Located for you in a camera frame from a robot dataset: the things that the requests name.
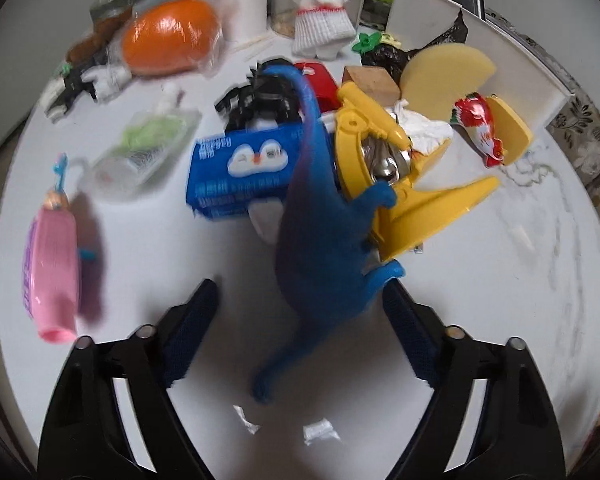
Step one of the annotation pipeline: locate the red box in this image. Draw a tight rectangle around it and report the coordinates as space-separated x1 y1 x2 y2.
294 60 342 111

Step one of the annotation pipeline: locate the white cardboard box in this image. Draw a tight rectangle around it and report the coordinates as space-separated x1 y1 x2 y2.
384 0 578 128

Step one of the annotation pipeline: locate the pink plastic bottle toy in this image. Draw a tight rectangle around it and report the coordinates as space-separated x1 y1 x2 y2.
22 152 103 345

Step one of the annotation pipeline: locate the yellow plastic toy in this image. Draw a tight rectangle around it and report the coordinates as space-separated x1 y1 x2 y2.
334 81 501 262

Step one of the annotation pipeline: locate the brown plush toy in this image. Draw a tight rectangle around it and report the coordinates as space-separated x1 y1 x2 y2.
66 20 126 63

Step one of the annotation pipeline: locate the white knitted doll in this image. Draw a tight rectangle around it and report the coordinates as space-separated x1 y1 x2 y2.
287 0 358 58

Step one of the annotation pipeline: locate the black white robot toy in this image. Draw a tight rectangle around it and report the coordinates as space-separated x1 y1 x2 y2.
44 57 133 118

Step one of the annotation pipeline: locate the shiny metal piece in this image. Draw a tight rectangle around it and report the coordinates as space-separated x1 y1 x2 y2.
360 137 413 186

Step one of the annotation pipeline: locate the red candy wrapper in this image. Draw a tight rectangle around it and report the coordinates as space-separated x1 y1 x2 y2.
450 92 512 168

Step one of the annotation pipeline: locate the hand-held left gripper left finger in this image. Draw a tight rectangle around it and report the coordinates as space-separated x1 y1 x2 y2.
36 277 219 480

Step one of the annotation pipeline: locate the black plastic toy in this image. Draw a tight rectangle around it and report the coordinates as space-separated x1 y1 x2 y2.
215 60 306 131

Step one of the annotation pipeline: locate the floral quilted sofa cover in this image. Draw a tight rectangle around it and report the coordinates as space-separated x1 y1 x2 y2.
485 7 600 271

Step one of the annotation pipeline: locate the clear pouch with green contents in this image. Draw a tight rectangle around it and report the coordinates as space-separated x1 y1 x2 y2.
72 82 203 202

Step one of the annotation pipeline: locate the wooden block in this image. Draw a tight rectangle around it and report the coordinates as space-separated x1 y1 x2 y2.
342 65 402 107

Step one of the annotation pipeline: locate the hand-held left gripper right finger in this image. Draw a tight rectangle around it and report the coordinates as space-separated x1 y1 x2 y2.
381 282 567 480

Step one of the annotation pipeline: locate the wooden stick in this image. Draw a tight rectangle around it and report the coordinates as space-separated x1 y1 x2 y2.
230 34 276 53

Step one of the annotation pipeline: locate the yellow plastic lid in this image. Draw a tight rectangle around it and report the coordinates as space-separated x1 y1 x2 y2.
485 95 535 166

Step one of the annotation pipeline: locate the green plastic flower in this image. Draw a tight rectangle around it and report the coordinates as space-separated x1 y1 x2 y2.
351 31 385 55

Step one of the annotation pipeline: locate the blue tissue packet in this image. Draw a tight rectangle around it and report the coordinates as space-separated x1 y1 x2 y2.
185 121 338 222

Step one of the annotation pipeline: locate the dark crumpled wrapper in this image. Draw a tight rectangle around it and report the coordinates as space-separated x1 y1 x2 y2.
360 15 468 68

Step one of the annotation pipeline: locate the white crumpled tissue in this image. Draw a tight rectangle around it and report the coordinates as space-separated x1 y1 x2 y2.
387 100 455 153

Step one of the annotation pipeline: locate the white paper scrap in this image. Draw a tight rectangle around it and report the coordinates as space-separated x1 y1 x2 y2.
232 404 262 435
302 417 342 447

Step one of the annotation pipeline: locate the yellow sponge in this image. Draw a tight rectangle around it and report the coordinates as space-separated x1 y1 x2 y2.
399 42 497 117

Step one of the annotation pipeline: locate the orange plastic egg in bag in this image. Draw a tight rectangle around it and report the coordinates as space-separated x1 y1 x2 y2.
121 0 221 77

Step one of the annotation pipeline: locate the blue dinosaur toy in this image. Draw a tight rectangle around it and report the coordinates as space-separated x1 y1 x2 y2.
251 59 407 403

